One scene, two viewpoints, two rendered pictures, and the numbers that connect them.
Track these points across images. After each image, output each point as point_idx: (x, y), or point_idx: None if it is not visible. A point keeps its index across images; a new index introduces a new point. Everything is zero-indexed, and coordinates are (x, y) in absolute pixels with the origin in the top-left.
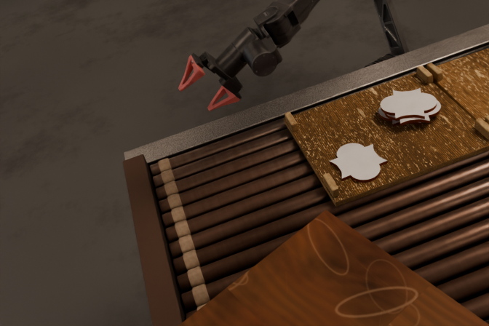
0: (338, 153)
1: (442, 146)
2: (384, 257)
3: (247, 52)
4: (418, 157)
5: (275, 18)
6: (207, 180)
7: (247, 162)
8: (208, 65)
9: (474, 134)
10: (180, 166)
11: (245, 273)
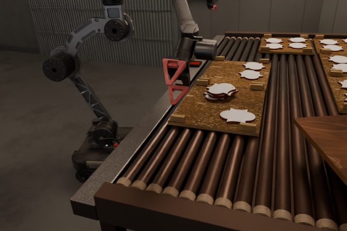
0: (224, 117)
1: (253, 98)
2: (346, 116)
3: (201, 46)
4: (253, 104)
5: (196, 29)
6: (170, 170)
7: (179, 149)
8: (183, 60)
9: (254, 91)
10: (135, 178)
11: (329, 157)
